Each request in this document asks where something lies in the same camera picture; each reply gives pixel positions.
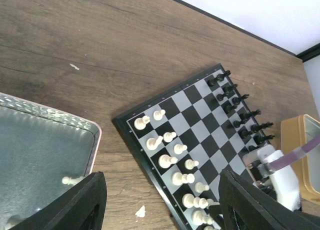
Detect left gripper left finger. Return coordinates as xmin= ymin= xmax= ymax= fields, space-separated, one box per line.
xmin=10 ymin=171 xmax=107 ymax=230

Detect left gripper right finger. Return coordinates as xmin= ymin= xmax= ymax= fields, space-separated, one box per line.
xmin=208 ymin=169 xmax=320 ymax=230

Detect white chess piece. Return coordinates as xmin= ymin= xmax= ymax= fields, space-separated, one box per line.
xmin=203 ymin=226 xmax=219 ymax=230
xmin=158 ymin=154 xmax=178 ymax=169
xmin=171 ymin=172 xmax=195 ymax=186
xmin=191 ymin=210 xmax=214 ymax=226
xmin=182 ymin=193 xmax=209 ymax=209

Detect white chess rook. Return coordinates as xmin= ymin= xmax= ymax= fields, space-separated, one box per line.
xmin=134 ymin=115 xmax=151 ymax=130

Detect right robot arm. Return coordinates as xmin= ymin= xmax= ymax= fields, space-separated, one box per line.
xmin=269 ymin=150 xmax=301 ymax=212

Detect black chess pieces row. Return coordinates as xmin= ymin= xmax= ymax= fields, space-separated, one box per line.
xmin=202 ymin=69 xmax=275 ymax=154

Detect white debris chip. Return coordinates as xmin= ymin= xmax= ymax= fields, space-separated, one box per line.
xmin=135 ymin=205 xmax=146 ymax=218

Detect pink tin box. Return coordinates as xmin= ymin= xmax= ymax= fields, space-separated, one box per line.
xmin=0 ymin=93 xmax=102 ymax=230

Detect black and white chessboard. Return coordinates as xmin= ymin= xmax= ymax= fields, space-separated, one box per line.
xmin=112 ymin=62 xmax=278 ymax=230

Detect gold tin box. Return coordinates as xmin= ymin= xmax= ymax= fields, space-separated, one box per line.
xmin=280 ymin=114 xmax=320 ymax=205

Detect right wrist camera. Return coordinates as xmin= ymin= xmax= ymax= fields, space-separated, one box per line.
xmin=242 ymin=143 xmax=284 ymax=189

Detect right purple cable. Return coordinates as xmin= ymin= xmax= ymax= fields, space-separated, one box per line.
xmin=264 ymin=137 xmax=320 ymax=176

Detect black enclosure frame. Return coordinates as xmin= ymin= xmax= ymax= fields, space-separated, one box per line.
xmin=173 ymin=0 xmax=320 ymax=62

